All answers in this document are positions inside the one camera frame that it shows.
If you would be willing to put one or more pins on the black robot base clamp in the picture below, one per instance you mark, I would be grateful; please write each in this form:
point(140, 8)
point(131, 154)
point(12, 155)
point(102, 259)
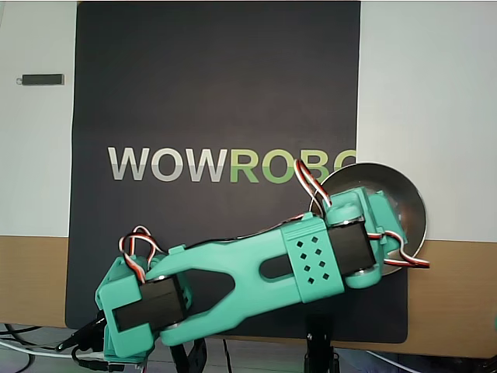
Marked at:
point(198, 357)

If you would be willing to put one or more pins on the white paper sheet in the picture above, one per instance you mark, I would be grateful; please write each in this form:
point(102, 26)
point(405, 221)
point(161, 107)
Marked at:
point(427, 97)
point(35, 155)

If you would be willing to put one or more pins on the black USB stick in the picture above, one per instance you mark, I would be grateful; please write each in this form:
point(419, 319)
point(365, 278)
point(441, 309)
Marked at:
point(40, 79)

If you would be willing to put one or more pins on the black table clamp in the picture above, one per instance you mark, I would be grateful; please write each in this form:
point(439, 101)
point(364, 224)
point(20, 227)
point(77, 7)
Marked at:
point(491, 367)

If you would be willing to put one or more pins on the teal printed robot arm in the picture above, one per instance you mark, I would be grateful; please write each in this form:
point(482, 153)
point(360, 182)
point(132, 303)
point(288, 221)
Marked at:
point(240, 264)

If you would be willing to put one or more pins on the metal bowl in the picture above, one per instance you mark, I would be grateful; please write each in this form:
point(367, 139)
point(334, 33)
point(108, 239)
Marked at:
point(349, 175)

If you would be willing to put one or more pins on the black mat with WOWROBO print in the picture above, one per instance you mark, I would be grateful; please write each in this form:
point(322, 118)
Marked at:
point(233, 77)

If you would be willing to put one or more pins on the teal robot base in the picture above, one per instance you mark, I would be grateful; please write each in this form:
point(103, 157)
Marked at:
point(128, 359)

